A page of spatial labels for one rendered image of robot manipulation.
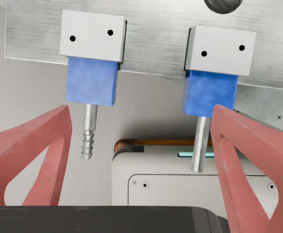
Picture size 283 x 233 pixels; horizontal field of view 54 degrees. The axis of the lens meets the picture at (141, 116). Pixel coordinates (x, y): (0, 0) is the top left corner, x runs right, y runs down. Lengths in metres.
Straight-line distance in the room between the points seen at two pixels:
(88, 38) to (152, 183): 0.72
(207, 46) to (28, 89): 1.02
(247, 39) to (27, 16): 0.19
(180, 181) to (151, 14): 0.71
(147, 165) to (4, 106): 0.65
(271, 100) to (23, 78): 1.01
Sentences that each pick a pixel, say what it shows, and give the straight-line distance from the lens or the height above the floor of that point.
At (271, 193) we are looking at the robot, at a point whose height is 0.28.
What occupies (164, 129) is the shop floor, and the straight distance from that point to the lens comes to 1.15.
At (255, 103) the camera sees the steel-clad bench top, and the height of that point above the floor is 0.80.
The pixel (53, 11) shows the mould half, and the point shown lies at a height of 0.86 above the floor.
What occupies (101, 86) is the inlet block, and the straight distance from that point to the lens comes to 0.25.
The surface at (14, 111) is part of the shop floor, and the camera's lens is 1.24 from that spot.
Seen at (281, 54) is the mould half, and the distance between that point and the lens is 0.29.
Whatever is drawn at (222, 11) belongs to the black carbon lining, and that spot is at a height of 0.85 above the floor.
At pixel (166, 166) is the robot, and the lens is 0.89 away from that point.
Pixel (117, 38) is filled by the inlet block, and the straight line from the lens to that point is 0.24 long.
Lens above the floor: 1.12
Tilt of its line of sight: 81 degrees down
